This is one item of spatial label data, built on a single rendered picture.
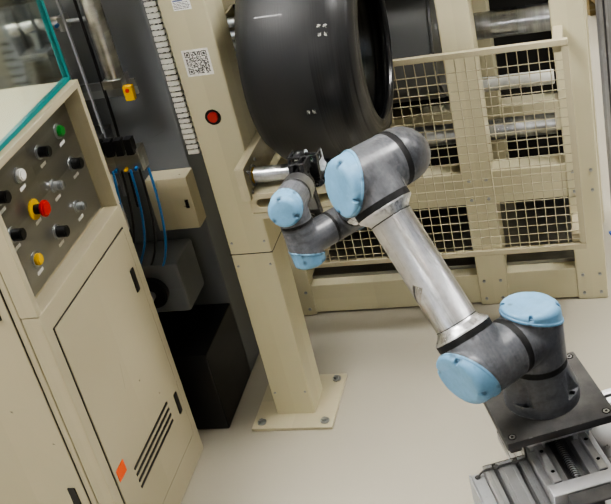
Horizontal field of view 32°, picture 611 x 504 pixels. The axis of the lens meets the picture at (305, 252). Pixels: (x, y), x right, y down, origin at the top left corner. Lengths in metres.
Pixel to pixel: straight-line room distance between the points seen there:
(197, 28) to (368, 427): 1.33
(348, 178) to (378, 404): 1.55
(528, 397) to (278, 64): 1.01
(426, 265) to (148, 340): 1.27
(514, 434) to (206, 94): 1.30
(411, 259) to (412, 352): 1.63
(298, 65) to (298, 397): 1.23
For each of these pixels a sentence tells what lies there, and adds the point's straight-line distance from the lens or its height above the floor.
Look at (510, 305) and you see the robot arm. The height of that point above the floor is 0.95.
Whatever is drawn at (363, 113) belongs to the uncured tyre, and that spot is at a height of 1.09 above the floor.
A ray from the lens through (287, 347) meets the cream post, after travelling 3.27.
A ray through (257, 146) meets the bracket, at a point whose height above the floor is 0.94.
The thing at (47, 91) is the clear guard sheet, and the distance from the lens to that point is 2.75.
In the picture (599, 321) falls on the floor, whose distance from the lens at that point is 3.63.
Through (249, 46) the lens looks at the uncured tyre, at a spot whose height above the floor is 1.30.
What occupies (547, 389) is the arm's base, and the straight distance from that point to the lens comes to 2.12.
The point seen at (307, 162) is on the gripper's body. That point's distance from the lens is 2.45.
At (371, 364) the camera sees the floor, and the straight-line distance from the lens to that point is 3.58.
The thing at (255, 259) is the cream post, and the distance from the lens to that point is 3.11.
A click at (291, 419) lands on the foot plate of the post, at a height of 0.01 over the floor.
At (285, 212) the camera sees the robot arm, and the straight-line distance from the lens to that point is 2.29.
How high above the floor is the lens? 2.11
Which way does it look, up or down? 29 degrees down
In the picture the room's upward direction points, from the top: 14 degrees counter-clockwise
